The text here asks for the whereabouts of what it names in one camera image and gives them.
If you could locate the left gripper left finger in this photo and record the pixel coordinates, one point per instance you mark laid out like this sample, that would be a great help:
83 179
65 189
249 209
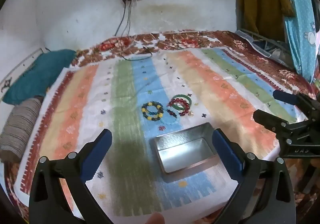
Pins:
47 201

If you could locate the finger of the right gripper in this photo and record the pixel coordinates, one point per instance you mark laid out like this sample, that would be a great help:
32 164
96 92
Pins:
285 97
269 121

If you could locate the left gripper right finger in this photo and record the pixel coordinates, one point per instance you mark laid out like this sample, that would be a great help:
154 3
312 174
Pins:
276 202

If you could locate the person's hand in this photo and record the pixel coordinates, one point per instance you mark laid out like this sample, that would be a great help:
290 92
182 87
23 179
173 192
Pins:
156 218

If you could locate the blue polka dot cloth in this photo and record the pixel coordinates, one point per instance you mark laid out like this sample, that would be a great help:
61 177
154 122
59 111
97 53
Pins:
301 35

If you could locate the grey striped bolster pillow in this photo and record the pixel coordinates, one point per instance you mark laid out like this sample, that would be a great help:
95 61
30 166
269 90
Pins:
18 129

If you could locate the silver metal tin box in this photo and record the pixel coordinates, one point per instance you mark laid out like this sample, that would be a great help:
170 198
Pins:
186 152

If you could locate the mustard brown hanging garment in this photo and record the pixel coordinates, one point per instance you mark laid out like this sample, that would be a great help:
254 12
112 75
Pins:
265 17

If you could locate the striped colourful cloth mat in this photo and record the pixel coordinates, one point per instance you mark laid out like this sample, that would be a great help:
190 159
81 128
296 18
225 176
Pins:
138 99

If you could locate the teal pillow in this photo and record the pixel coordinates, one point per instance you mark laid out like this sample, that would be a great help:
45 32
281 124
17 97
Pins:
39 77

